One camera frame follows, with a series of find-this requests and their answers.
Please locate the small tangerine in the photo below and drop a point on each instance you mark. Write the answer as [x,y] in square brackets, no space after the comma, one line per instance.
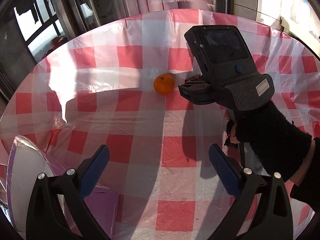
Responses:
[163,84]

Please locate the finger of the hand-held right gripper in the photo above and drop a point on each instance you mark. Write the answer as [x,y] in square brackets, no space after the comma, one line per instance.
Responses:
[196,80]

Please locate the person's right forearm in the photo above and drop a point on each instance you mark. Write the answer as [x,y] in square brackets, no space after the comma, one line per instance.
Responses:
[310,182]

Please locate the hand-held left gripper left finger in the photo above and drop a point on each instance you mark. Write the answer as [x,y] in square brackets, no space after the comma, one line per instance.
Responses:
[93,171]

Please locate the red white checkered tablecloth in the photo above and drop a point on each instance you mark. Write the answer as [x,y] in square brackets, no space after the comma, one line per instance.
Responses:
[140,130]

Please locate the purple cardboard box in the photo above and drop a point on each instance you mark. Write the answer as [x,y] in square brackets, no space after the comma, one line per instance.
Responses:
[27,170]

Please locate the dark framed window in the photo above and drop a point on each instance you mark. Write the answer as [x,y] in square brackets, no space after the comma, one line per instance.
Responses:
[30,30]

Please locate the person's right hand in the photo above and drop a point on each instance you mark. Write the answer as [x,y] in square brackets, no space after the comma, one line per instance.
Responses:
[270,140]

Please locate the red bag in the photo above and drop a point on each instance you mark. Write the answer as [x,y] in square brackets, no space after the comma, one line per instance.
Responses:
[58,43]

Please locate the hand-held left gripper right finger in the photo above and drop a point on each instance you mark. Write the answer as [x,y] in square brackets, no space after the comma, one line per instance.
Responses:
[223,171]

